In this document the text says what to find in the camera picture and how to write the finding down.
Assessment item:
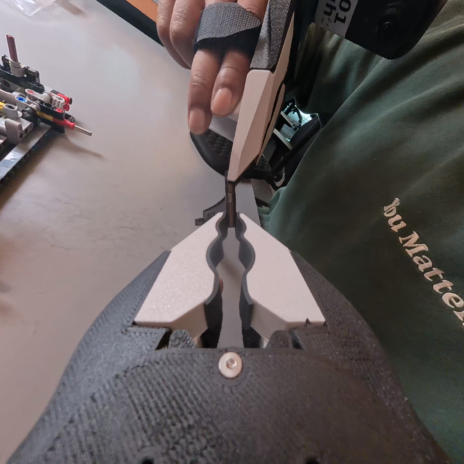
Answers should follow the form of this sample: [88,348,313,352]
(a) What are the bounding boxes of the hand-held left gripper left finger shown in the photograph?
[133,211,224,348]

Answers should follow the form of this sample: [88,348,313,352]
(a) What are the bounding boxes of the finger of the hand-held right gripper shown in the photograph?
[250,83,287,167]
[226,14,295,183]

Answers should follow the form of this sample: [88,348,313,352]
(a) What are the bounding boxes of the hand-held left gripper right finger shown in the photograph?
[236,212,326,348]

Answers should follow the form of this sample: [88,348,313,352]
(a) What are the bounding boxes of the black curved lego panel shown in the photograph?
[195,183,262,229]

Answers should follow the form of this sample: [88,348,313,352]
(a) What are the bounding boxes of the lego car chassis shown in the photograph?
[0,34,93,182]

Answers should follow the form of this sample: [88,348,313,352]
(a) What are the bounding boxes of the person's right hand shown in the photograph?
[157,0,267,135]

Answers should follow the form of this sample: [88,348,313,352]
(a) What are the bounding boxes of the long background table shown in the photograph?
[95,0,164,47]

